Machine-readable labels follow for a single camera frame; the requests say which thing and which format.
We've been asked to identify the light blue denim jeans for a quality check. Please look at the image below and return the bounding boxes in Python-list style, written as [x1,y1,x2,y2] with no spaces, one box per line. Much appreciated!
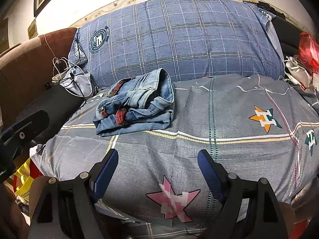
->
[93,68,175,136]

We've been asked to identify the yellow plastic bag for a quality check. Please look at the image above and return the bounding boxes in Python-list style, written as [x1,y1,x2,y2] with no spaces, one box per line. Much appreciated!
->
[13,158,34,202]

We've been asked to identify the black cushion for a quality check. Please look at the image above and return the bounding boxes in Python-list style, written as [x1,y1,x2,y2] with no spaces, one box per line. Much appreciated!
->
[16,85,84,144]

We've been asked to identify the grey patterned bed quilt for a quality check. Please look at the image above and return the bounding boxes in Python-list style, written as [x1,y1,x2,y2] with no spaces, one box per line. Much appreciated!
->
[31,74,318,238]

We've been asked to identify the white crumpled cloth pile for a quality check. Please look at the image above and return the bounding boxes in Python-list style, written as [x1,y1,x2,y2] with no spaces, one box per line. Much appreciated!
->
[283,56,318,92]

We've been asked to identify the red plastic bag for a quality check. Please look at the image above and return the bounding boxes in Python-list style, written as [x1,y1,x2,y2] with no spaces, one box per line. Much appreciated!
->
[298,32,319,73]

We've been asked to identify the blue plaid pillow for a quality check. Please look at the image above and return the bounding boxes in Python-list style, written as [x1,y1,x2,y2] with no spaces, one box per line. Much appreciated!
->
[68,0,284,87]

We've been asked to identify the white charging cable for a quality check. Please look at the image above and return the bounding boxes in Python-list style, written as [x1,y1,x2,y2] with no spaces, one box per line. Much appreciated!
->
[43,34,93,100]

